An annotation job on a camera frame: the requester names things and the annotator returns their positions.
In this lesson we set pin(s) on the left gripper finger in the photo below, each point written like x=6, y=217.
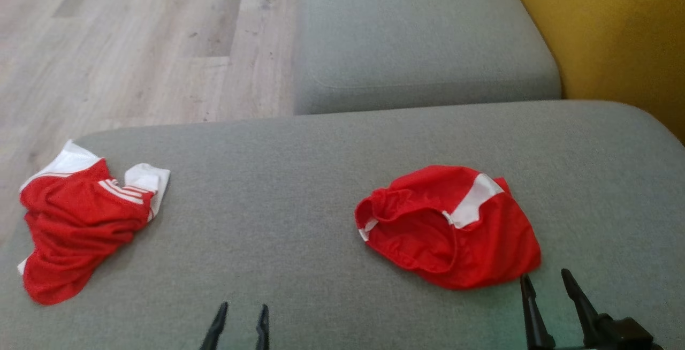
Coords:
x=263, y=331
x=215, y=328

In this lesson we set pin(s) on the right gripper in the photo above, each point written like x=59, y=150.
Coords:
x=626, y=336

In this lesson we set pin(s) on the red shorts with white trim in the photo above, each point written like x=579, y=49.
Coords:
x=481, y=243

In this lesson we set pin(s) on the red jersey with white sleeves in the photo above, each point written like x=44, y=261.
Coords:
x=75, y=227

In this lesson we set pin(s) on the large grey sofa seat cushion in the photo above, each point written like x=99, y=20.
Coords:
x=299, y=205

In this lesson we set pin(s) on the yellow cushion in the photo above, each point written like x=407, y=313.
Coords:
x=615, y=23

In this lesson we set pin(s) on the grey back sofa cushion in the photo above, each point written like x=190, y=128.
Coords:
x=417, y=34

